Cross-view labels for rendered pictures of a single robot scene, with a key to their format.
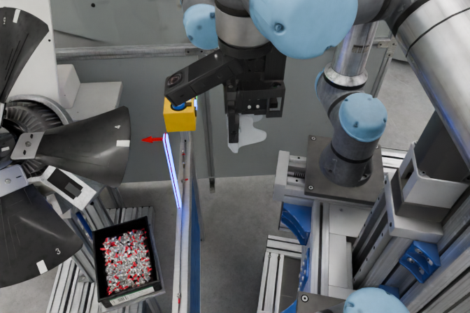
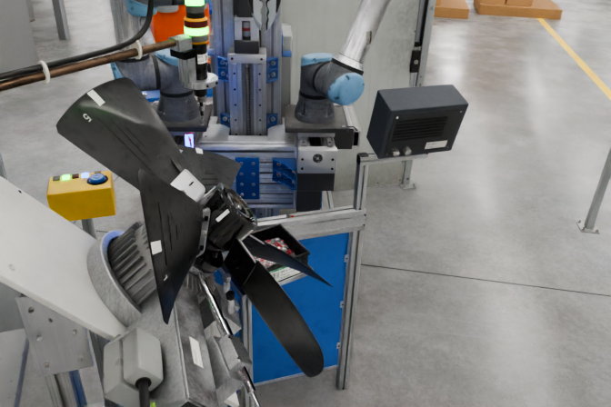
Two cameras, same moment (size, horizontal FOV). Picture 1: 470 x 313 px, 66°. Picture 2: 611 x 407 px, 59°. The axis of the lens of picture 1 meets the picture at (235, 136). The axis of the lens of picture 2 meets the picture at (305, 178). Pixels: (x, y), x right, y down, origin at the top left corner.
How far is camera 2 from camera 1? 1.69 m
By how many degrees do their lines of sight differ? 78
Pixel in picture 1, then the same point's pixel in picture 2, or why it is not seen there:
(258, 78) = not seen: outside the picture
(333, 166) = (187, 108)
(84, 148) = (209, 166)
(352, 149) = not seen: hidden behind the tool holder
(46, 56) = (41, 209)
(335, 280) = (263, 139)
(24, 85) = (75, 254)
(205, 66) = not seen: outside the picture
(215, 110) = not seen: outside the picture
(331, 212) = (208, 139)
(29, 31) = (125, 94)
